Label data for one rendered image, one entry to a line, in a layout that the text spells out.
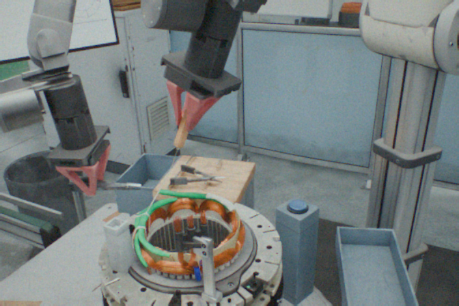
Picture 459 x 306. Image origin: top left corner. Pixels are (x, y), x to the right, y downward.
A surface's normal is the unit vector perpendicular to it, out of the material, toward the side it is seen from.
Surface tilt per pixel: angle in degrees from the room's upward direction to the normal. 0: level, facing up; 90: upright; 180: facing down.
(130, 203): 90
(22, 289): 0
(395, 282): 0
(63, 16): 69
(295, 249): 90
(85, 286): 0
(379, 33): 104
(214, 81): 21
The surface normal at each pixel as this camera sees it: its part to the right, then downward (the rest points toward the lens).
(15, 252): -0.04, -0.89
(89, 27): 0.58, 0.24
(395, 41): -0.85, 0.48
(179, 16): 0.50, 0.62
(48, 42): 0.39, 0.03
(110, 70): -0.46, 0.41
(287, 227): -0.73, 0.33
